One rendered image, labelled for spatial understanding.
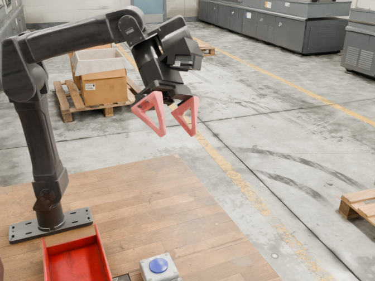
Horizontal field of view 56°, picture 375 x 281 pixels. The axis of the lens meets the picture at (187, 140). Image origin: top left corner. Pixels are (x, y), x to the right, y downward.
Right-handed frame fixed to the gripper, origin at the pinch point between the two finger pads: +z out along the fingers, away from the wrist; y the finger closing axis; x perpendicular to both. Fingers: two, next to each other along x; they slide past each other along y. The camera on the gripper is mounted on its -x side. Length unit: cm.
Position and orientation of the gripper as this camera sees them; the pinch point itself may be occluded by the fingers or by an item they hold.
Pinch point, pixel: (177, 131)
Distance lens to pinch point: 68.3
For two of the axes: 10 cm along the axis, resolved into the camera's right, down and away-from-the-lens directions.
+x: -7.2, 4.4, 5.4
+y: 5.9, -0.2, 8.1
